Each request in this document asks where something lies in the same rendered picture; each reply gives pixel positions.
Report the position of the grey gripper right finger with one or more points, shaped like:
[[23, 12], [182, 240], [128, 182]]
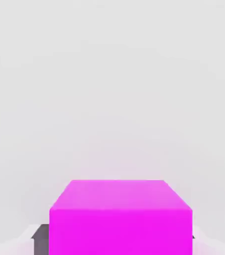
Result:
[[208, 245]]

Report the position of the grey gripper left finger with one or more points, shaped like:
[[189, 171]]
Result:
[[41, 242]]

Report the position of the small magenta cube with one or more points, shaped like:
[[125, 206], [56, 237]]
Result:
[[120, 223]]

